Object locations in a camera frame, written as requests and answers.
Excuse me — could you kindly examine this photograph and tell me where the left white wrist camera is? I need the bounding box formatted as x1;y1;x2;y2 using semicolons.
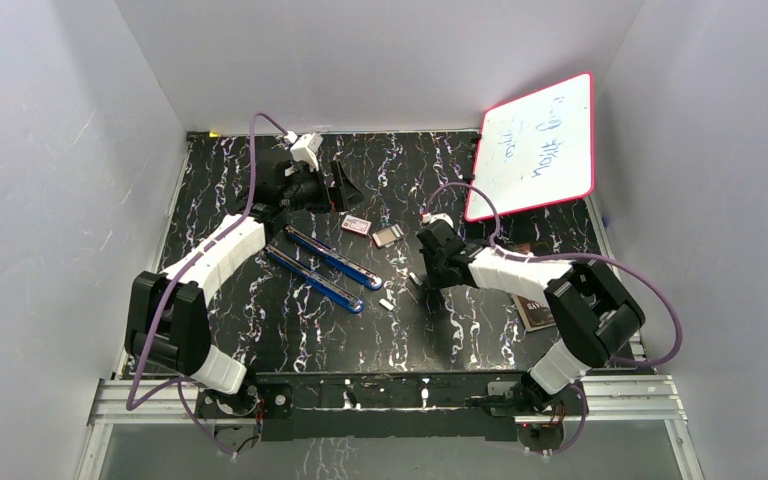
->
284;131;323;171

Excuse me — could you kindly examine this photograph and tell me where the blue stapler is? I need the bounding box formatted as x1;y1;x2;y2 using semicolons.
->
264;245;365;314
283;225;383;291

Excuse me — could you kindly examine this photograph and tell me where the red white staple box sleeve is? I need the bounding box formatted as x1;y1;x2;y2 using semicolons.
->
340;215;372;236

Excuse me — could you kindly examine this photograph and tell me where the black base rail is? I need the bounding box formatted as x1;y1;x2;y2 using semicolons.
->
196;370;588;447

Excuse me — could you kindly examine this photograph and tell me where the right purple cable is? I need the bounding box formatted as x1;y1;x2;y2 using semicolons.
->
420;182;685;458

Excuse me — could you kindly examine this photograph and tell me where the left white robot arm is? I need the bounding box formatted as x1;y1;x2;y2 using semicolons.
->
124;160;364;416

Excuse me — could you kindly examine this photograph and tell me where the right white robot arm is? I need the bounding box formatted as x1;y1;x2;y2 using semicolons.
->
417;215;645;414

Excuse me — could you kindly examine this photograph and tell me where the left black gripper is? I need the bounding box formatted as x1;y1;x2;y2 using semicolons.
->
281;162;368;215

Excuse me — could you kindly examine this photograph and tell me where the small white staple strip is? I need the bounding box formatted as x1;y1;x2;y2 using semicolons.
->
379;299;395;311

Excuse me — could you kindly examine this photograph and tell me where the staple box tray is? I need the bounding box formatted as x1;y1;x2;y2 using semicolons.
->
371;225;404;248

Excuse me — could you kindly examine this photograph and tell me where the dark brown book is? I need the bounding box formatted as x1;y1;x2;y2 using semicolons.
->
512;295;556;332

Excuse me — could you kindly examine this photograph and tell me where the pink framed whiteboard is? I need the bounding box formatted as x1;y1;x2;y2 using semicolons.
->
464;72;595;222

